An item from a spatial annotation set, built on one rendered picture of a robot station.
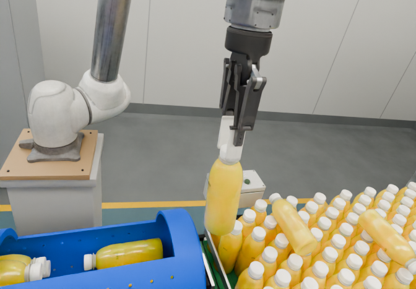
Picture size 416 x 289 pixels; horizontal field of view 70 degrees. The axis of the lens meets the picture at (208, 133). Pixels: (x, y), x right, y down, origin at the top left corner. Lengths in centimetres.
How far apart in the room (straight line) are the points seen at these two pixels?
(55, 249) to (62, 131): 44
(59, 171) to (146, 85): 242
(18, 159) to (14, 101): 105
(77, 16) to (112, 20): 228
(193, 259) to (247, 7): 51
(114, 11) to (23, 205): 80
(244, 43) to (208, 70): 304
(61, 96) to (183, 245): 69
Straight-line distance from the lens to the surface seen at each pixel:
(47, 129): 118
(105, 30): 108
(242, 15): 47
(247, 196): 111
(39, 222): 140
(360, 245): 109
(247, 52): 48
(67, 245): 92
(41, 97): 115
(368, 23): 421
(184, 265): 70
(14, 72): 222
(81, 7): 330
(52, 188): 126
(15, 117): 237
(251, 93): 47
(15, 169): 126
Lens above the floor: 178
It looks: 31 degrees down
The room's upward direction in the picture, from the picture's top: 12 degrees clockwise
